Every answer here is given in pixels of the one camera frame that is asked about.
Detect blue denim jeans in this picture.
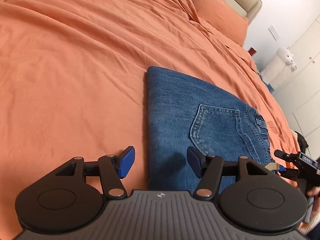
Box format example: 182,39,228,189
146,67,273,192

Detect person's right hand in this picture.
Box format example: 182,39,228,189
307,186,320,220

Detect white wardrobe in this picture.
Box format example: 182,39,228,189
271,18,319,159

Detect white plush toy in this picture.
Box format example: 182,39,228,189
276,47,297,72

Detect orange bed sheet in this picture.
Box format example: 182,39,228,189
1,0,298,239

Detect orange pillow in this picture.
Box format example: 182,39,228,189
192,0,248,46

